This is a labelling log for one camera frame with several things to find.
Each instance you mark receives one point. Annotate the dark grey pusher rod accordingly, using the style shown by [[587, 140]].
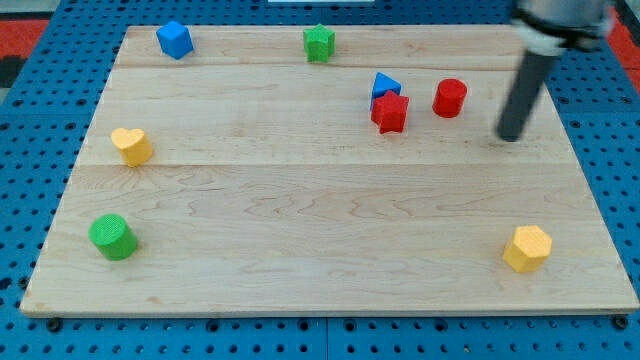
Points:
[[523, 94]]

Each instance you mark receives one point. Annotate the grey robot end effector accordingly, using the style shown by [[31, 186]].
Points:
[[549, 27]]

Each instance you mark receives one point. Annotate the blue cube block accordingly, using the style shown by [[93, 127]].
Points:
[[175, 40]]

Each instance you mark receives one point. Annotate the red cylinder block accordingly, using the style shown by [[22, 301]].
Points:
[[449, 98]]

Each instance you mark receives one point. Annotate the red star block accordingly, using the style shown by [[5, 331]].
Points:
[[389, 112]]

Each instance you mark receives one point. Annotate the blue triangle block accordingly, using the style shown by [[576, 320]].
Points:
[[382, 84]]

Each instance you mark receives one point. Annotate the yellow hexagon block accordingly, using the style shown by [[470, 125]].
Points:
[[527, 249]]

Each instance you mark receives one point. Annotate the green star block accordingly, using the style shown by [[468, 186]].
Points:
[[318, 43]]

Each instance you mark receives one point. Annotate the light wooden board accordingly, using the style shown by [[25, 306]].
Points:
[[271, 192]]

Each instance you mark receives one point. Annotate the yellow heart block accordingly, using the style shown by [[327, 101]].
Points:
[[133, 146]]

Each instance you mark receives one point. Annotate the green cylinder block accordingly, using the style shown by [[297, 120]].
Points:
[[112, 236]]

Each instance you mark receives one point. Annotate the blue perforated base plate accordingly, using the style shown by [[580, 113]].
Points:
[[43, 122]]

